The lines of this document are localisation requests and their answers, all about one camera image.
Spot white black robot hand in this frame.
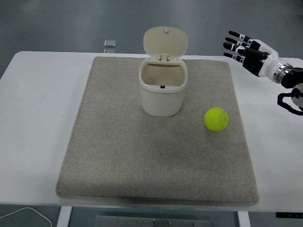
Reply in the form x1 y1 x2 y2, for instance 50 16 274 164
223 30 286 79

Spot grey metal plate with screws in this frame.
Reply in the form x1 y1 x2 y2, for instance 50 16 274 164
96 215 215 227

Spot beige grey fabric mat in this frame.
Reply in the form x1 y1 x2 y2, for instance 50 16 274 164
55 56 260 206

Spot yellow-green tennis ball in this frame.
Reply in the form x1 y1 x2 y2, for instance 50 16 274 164
204 107 230 132

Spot black table control panel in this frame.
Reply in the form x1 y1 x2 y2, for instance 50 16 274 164
276 212 303 218

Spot white table leg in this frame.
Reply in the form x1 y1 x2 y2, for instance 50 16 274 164
237 211 251 227
57 206 72 227

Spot white cable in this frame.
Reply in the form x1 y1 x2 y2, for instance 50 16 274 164
0 207 53 227

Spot cream plastic bin with lid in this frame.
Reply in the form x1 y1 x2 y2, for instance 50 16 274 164
138 26 189 117

